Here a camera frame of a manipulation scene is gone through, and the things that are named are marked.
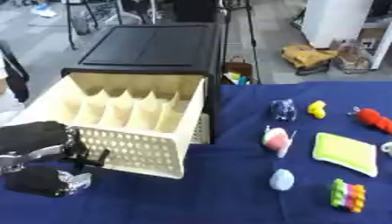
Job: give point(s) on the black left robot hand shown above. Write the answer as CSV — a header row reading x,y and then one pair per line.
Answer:
x,y
31,137

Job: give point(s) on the pale compartment drawer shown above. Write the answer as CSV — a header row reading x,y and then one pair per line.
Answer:
x,y
143,151

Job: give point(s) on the black metal stand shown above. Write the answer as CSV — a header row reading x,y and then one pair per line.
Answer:
x,y
76,23

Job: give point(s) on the person's foot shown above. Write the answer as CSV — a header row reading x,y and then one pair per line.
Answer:
x,y
43,10

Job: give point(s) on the black cabinet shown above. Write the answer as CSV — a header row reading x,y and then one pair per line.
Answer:
x,y
153,46

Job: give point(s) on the brown bag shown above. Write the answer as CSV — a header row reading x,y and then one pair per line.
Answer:
x,y
239,68

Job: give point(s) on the black tripod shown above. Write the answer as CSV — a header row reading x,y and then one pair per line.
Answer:
x,y
251,35

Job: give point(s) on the pink and white toy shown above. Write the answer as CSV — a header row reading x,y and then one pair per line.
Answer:
x,y
276,139

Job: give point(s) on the blue toy elephant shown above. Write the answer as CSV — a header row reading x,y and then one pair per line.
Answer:
x,y
283,110

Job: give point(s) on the light blue ball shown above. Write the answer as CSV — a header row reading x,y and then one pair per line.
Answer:
x,y
282,179

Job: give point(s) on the yellow bag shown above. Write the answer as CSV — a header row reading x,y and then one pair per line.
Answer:
x,y
306,57

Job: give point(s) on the yellow toy duck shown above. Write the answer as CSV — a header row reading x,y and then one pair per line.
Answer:
x,y
317,109

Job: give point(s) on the yellow green sponge pad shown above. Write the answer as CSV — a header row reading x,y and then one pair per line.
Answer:
x,y
345,152

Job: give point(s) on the rainbow striped block toy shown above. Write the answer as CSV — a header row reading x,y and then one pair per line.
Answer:
x,y
348,195

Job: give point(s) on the white pillar cabinet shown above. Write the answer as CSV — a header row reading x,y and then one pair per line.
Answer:
x,y
334,22

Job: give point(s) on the grey basket bag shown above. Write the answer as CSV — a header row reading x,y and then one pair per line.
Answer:
x,y
352,59

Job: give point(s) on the red soft toy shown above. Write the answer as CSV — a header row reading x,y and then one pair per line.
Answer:
x,y
373,118

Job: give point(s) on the white small object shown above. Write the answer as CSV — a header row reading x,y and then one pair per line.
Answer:
x,y
387,148

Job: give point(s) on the white shelf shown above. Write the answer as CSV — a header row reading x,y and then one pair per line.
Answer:
x,y
382,43

